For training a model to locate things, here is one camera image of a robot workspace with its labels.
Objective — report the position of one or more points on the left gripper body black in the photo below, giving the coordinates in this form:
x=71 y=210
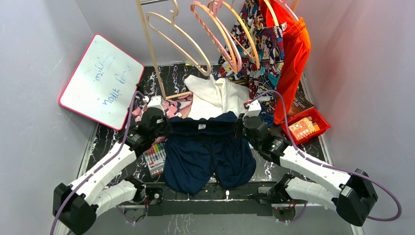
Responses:
x=164 y=130

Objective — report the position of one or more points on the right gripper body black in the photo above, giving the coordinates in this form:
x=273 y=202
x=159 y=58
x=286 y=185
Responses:
x=242 y=128

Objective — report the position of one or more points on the navy blue shorts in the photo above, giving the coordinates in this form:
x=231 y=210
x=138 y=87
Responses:
x=196 y=150

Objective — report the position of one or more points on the orange hanger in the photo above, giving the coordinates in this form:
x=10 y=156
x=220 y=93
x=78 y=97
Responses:
x=242 y=37

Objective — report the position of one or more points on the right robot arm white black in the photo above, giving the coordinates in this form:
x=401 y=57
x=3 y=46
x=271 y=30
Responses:
x=350 y=194

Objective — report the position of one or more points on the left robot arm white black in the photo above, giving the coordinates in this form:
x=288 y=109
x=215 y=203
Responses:
x=98 y=177

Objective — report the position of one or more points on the pink patterned shorts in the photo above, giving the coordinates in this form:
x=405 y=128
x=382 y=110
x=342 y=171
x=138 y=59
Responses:
x=175 y=107

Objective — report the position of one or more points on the white shorts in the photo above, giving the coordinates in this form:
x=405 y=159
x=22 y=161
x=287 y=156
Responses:
x=212 y=98

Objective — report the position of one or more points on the comic print shorts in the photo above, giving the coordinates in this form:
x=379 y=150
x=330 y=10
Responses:
x=269 y=44

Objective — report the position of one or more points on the orange shorts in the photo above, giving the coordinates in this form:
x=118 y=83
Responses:
x=297 y=47

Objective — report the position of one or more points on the yellow hanger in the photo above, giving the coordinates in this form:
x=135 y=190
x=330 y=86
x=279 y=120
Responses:
x=270 y=8

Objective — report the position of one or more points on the colour marker pack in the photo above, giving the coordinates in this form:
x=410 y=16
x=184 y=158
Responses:
x=155 y=158

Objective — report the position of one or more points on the dark book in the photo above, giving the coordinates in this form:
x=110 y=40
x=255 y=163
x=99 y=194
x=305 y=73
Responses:
x=300 y=104

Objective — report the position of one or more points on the red plastic bin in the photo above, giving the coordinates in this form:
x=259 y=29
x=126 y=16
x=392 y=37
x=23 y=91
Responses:
x=306 y=125

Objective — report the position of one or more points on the pink framed whiteboard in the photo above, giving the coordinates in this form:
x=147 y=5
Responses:
x=103 y=83

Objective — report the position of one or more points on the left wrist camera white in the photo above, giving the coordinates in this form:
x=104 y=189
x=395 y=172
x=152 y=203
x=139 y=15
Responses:
x=156 y=102

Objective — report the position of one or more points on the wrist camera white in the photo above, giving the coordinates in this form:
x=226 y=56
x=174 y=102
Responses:
x=252 y=108
x=156 y=102

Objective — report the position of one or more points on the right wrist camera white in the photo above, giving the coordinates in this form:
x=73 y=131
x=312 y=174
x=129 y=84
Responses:
x=252 y=108

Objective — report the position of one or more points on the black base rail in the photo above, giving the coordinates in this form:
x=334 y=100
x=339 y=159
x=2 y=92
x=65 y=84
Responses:
x=250 y=198

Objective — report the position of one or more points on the wooden rack frame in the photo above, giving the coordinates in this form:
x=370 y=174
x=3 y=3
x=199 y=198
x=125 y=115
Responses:
x=151 y=49

